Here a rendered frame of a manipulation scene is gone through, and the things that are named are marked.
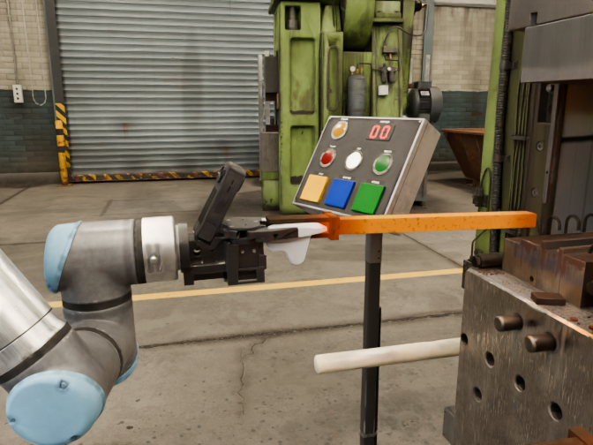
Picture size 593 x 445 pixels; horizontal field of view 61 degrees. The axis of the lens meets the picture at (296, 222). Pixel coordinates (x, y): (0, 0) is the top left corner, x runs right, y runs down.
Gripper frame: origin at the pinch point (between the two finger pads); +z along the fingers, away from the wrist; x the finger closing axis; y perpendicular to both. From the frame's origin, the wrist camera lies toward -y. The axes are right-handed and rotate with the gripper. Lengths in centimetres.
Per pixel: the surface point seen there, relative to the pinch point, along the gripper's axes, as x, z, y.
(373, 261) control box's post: -56, 33, 27
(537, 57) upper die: -8.5, 42.2, -24.1
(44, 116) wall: -805, -206, 3
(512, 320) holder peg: 2.1, 33.6, 18.8
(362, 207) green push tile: -43, 24, 8
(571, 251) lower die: 2.8, 43.2, 7.4
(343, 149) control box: -61, 25, -4
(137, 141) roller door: -798, -71, 46
